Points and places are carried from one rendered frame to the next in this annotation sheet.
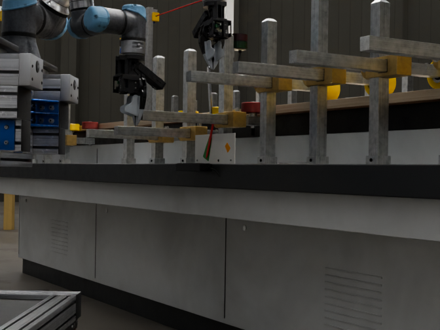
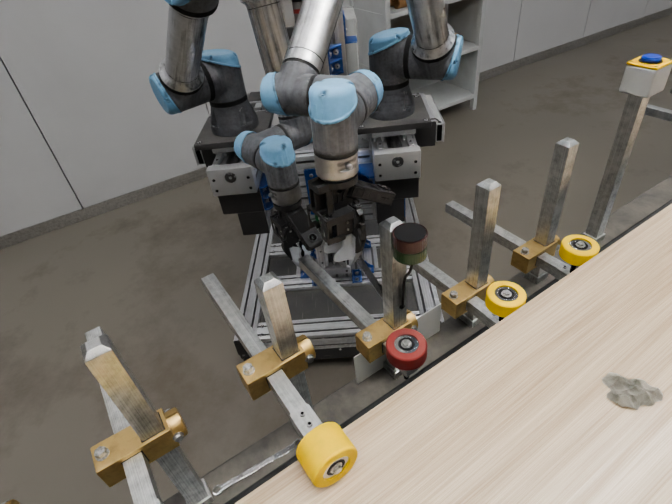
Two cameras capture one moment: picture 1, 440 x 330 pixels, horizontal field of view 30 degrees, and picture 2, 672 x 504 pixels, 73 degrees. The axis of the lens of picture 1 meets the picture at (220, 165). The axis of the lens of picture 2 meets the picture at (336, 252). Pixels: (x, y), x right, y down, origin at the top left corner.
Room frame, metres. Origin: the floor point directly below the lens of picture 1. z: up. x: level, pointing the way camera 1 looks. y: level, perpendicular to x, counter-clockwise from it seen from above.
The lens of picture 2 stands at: (2.66, -0.67, 1.61)
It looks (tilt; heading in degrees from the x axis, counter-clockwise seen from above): 39 degrees down; 92
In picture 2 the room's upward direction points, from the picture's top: 8 degrees counter-clockwise
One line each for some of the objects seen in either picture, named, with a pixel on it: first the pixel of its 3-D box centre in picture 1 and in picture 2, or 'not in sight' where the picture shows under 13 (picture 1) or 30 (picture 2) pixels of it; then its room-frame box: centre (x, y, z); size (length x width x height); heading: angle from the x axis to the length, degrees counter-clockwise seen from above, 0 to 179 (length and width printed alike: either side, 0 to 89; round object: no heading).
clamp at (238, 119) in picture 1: (229, 120); (388, 334); (2.72, -0.03, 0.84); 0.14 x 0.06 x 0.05; 31
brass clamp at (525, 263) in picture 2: (160, 136); (536, 251); (3.15, 0.23, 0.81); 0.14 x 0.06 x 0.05; 31
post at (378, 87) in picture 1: (378, 93); not in sight; (2.10, -0.40, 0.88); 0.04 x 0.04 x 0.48; 31
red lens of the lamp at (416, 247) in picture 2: (238, 38); (410, 237); (2.76, -0.06, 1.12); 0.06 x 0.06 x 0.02
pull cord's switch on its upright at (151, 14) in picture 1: (151, 86); not in sight; (5.72, 0.49, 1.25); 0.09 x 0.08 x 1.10; 31
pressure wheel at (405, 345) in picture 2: (253, 118); (406, 360); (2.75, -0.11, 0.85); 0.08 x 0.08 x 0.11
